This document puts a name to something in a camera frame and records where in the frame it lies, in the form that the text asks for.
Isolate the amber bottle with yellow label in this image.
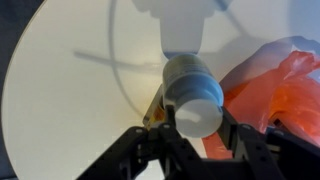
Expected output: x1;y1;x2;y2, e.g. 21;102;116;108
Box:
142;83;166;132

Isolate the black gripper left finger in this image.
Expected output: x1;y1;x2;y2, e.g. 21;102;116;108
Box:
75;104;188;180

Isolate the white medicine bottle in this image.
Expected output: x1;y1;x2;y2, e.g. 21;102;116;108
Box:
161;52;225;139

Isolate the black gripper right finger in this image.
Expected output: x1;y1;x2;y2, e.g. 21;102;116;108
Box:
215;107;320;180

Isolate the orange plastic bag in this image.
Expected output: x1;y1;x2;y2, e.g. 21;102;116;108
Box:
201;35;320;160

